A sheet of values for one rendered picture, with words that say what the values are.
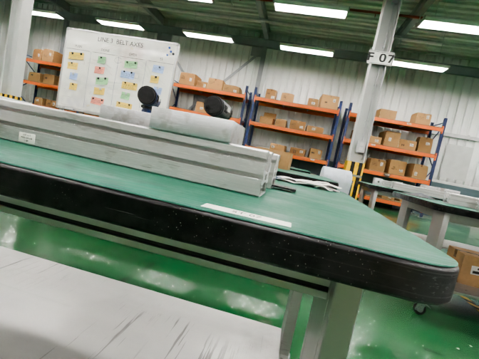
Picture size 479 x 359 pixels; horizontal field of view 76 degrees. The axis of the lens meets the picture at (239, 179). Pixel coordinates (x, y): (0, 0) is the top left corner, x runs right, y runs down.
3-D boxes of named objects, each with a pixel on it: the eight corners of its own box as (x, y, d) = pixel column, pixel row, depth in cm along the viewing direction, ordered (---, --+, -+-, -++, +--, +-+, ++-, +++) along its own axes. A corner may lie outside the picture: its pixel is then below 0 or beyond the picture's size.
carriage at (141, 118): (96, 129, 82) (100, 103, 81) (120, 133, 92) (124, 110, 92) (151, 140, 78) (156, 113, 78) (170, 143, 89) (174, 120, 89)
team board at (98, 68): (31, 181, 380) (54, 19, 363) (61, 179, 429) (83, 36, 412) (142, 208, 355) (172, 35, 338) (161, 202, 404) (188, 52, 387)
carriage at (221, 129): (145, 141, 58) (152, 105, 58) (170, 144, 69) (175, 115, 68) (226, 158, 55) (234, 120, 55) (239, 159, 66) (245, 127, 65)
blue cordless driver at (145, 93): (123, 152, 96) (135, 82, 94) (135, 151, 116) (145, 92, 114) (148, 157, 97) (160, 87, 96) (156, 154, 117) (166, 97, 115)
